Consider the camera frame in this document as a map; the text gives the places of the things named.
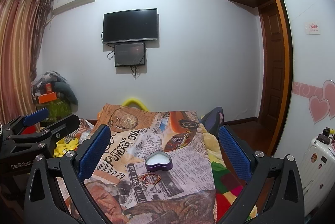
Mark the red braided string bracelet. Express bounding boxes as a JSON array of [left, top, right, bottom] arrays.
[[138, 172, 162, 187]]

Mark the striped red beige curtain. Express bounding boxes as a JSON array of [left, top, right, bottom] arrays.
[[1, 0, 51, 124]]

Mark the white sliding door with hearts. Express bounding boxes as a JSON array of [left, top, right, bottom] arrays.
[[270, 0, 335, 157]]

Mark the orange box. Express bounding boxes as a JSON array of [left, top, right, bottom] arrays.
[[38, 92, 57, 104]]

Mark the dark blue cloth bundle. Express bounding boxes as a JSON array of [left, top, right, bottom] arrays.
[[200, 106, 224, 137]]

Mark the purple heart-shaped tin box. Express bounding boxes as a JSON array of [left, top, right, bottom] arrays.
[[145, 151, 173, 172]]

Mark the colourful fleece blanket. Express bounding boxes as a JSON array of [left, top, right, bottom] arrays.
[[201, 125, 243, 222]]

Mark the large black wall television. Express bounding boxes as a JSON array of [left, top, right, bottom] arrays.
[[102, 8, 158, 44]]

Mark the newspaper print bed blanket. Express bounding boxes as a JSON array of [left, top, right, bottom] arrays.
[[84, 104, 216, 223]]

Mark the yellow pillow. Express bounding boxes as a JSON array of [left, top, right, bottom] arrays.
[[122, 97, 149, 111]]

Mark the small black wall monitor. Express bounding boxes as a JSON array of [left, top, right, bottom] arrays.
[[114, 42, 146, 67]]

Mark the white sticker-covered suitcase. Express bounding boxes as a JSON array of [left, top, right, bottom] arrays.
[[298, 138, 334, 215]]

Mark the wooden wardrobe frame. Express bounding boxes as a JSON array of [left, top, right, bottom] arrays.
[[228, 0, 293, 155]]

